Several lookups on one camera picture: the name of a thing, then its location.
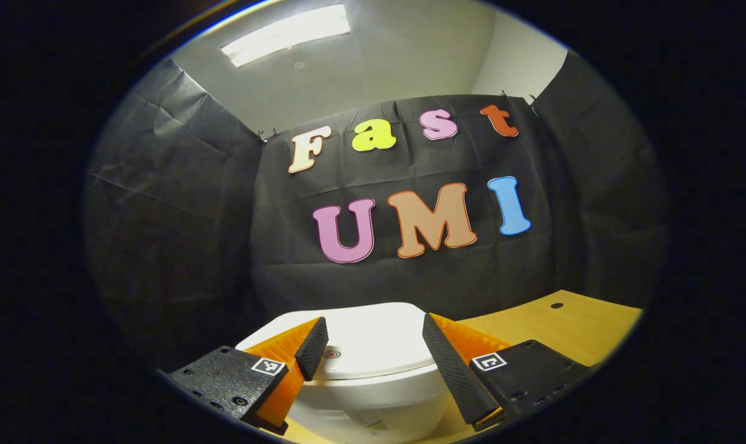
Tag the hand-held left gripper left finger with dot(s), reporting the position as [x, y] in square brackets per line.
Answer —
[313, 348]

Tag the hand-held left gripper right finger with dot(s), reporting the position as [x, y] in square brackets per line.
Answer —
[453, 373]

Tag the white desktop garbage bin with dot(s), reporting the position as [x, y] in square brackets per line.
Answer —
[373, 345]

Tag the wooden desktop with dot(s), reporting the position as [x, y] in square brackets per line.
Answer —
[564, 327]

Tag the black backdrop cloth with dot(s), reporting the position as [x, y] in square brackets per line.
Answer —
[182, 246]

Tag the ceiling light panel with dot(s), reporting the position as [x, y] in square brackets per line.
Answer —
[286, 36]

